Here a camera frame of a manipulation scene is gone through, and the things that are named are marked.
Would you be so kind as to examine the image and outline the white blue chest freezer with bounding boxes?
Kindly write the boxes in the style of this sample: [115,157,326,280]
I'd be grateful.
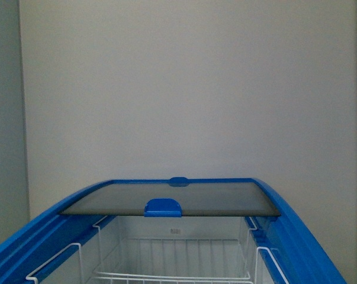
[0,177,344,283]

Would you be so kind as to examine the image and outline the grey cabinet beside freezer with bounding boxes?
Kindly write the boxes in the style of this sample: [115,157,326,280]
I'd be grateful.
[0,1,29,244]

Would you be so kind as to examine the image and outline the white wire freezer basket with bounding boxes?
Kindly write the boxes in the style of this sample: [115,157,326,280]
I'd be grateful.
[25,216,288,283]

